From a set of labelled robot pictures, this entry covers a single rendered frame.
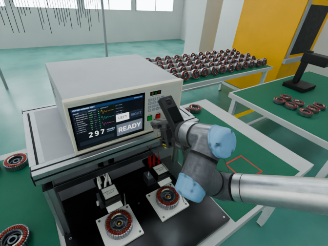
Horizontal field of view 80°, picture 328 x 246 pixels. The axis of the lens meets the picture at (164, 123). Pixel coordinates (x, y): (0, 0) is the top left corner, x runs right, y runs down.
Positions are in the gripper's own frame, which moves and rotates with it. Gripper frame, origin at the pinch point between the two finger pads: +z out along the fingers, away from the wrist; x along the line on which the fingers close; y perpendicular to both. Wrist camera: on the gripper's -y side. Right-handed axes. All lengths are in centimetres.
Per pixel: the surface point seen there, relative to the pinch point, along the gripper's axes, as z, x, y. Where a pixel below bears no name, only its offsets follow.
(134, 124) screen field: 3.2, -6.6, 0.3
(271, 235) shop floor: 13, 95, 125
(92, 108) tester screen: -1.4, -21.0, -9.6
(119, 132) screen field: 3.8, -12.6, 1.6
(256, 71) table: 109, 237, -1
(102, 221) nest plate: 12.8, -25.6, 38.9
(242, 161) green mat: 9, 62, 44
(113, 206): 6.8, -20.9, 30.8
